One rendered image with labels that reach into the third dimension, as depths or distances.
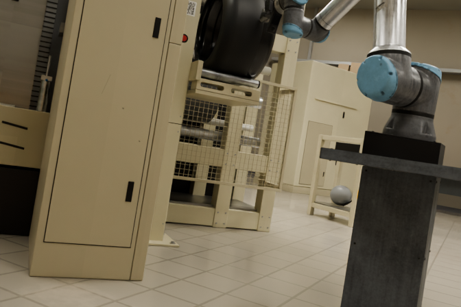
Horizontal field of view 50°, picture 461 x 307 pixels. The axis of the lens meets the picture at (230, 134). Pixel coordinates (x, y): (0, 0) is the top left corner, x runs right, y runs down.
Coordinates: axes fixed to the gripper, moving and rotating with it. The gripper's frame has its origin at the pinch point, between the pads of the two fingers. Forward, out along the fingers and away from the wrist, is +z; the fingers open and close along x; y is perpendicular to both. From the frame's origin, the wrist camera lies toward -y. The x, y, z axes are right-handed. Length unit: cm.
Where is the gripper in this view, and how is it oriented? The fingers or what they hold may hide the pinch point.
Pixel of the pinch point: (261, 21)
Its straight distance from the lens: 253.1
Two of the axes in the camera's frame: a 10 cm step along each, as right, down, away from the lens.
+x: -9.1, -1.6, -3.8
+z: -4.0, 0.7, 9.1
